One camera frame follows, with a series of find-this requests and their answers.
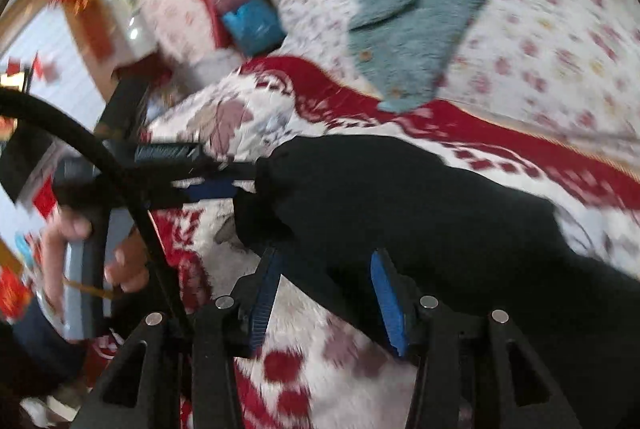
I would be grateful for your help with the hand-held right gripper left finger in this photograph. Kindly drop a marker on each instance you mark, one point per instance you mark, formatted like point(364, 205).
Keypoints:
point(265, 294)

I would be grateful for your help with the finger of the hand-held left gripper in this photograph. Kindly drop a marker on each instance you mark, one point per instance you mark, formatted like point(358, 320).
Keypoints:
point(165, 153)
point(210, 190)

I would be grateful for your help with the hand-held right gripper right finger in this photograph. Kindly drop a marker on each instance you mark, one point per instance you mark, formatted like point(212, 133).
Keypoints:
point(387, 304)

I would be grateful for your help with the black pants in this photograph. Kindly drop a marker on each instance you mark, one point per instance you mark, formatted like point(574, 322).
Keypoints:
point(450, 234)

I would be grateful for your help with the person's left hand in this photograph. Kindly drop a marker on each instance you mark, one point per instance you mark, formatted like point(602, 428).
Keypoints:
point(65, 234)

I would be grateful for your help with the red white leaf blanket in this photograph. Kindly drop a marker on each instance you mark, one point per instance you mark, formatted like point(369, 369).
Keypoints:
point(225, 119)

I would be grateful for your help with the blue gift bag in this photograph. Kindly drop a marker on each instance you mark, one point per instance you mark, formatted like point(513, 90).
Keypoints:
point(250, 26)

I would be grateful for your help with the teal fleece jacket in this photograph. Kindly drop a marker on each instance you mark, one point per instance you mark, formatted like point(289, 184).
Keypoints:
point(430, 9)

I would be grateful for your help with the floral quilt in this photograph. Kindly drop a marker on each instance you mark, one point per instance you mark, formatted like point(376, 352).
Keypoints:
point(550, 34)

